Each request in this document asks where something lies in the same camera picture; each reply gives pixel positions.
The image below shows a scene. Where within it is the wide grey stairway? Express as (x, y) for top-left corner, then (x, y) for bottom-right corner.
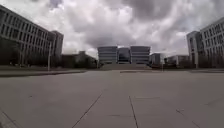
(99, 63), (152, 71)

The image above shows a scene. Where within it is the glass-fronted twin-block building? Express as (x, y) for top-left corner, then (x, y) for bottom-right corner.
(97, 45), (152, 66)

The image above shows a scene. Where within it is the pale concrete slab plaza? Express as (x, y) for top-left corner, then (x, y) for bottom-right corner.
(0, 69), (224, 128)

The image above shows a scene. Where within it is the low brown building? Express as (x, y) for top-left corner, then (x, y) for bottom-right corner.
(61, 50), (99, 70)

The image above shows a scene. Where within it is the small grey building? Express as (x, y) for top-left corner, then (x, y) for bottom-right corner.
(149, 52), (165, 66)

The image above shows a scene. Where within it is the pale lamp pole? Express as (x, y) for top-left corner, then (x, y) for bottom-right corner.
(47, 35), (56, 72)

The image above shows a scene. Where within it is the low pale building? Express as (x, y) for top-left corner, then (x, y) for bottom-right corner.
(164, 54), (190, 67)

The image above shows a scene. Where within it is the raised verge with kerb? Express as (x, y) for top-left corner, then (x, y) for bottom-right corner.
(0, 64), (88, 79)
(119, 67), (224, 74)

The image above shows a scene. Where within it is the long grey multi-storey building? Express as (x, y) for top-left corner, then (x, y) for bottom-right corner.
(0, 3), (65, 67)

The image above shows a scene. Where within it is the row of trees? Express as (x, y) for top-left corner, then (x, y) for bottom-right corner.
(0, 36), (51, 67)
(194, 49), (224, 69)

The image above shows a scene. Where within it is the white multi-storey building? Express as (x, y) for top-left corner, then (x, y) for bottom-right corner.
(185, 17), (224, 69)

